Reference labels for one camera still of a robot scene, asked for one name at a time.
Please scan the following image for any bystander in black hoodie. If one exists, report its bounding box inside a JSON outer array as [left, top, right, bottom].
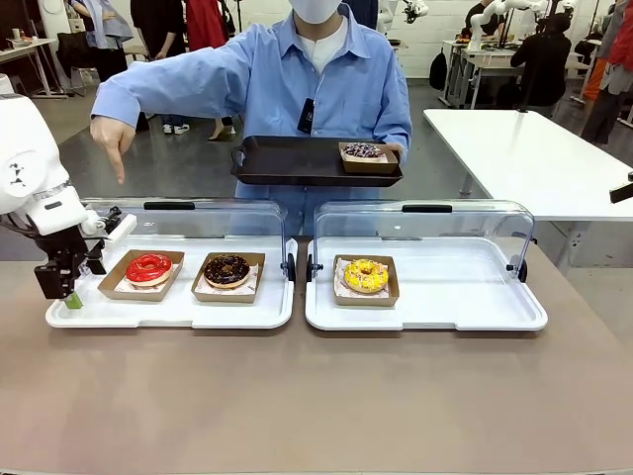
[[510, 12, 574, 108]]

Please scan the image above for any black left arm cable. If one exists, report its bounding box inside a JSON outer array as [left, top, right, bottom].
[[0, 213, 41, 238]]

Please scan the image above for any yellow sprinkled donut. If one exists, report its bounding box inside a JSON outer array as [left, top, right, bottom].
[[343, 258, 390, 294]]

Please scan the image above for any person in blue shirt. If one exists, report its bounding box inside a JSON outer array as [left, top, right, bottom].
[[91, 0, 414, 237]]

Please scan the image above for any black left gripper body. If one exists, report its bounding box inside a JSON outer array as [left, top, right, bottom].
[[33, 225, 104, 269]]

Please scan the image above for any white background desk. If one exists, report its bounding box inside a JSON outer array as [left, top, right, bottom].
[[0, 38, 68, 100]]

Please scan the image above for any clear display lid black handle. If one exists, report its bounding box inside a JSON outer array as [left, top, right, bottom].
[[305, 199, 536, 284], [61, 197, 297, 284]]

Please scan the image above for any person's right forearm blue sleeve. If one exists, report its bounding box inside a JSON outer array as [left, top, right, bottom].
[[91, 63, 167, 133]]

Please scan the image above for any white background robot with gripper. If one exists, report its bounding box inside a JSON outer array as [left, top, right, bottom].
[[376, 0, 429, 32]]

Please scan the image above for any chocolate glazed donut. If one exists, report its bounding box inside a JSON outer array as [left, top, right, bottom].
[[203, 253, 252, 289], [191, 251, 266, 304]]

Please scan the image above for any yellow glazed donut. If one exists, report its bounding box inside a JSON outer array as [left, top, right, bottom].
[[332, 254, 400, 308]]

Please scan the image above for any white display tray base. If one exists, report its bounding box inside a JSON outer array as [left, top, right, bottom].
[[305, 236, 549, 333], [45, 235, 297, 332]]

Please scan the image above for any black serving tray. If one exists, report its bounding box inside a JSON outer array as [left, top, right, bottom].
[[230, 136, 405, 188]]

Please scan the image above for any bystander in light blue shirt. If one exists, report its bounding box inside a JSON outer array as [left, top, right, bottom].
[[73, 0, 136, 83]]

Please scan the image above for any large white table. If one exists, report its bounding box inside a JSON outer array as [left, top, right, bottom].
[[423, 108, 633, 268]]

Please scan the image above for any black office chair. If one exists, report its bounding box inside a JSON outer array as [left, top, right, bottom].
[[56, 32, 94, 95]]

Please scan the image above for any bystander in black top jeans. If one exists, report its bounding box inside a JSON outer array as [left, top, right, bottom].
[[131, 0, 192, 136]]

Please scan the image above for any bystander in red orange clothes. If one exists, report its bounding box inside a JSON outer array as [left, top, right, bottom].
[[581, 0, 633, 145]]

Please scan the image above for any person's right hand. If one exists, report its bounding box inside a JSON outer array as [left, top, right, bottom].
[[88, 116, 137, 187]]

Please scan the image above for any white face mask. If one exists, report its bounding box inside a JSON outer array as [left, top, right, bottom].
[[289, 0, 345, 25]]

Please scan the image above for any purple sprinkled chocolate donut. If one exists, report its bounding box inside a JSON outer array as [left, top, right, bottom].
[[341, 142, 385, 159]]

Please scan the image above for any grey background workbench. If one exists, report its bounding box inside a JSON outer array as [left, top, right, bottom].
[[442, 39, 525, 108]]

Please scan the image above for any black backpack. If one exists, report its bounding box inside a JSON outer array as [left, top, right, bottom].
[[428, 48, 449, 92]]

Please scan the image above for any bystander in red garment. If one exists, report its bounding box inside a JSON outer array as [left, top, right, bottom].
[[185, 0, 236, 142]]

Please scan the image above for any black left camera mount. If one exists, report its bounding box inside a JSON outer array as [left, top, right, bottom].
[[88, 206, 123, 234]]

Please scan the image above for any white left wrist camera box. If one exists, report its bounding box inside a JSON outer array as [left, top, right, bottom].
[[102, 213, 137, 243]]

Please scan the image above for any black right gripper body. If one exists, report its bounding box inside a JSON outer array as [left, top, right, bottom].
[[609, 171, 633, 205]]

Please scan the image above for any person's left forearm blue sleeve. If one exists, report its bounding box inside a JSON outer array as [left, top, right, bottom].
[[380, 93, 414, 149]]

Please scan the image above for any red glazed donut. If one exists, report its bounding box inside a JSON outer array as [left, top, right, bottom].
[[97, 249, 186, 302], [125, 252, 173, 288]]

